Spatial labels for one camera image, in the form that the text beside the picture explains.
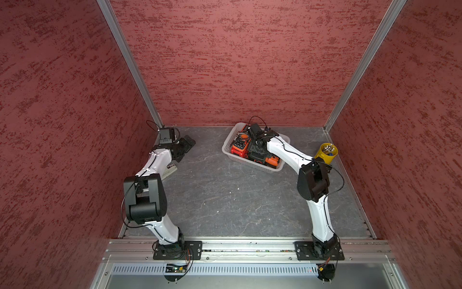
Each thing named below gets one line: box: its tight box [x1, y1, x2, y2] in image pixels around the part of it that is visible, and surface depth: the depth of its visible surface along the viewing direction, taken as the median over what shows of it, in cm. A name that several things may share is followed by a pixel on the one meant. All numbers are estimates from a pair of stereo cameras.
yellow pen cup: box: [314, 142, 339, 165], surface depth 95 cm
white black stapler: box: [161, 163, 178, 181], surface depth 99 cm
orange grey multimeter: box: [232, 131, 252, 152], surface depth 97 cm
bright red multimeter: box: [230, 136, 252, 158], surface depth 97 cm
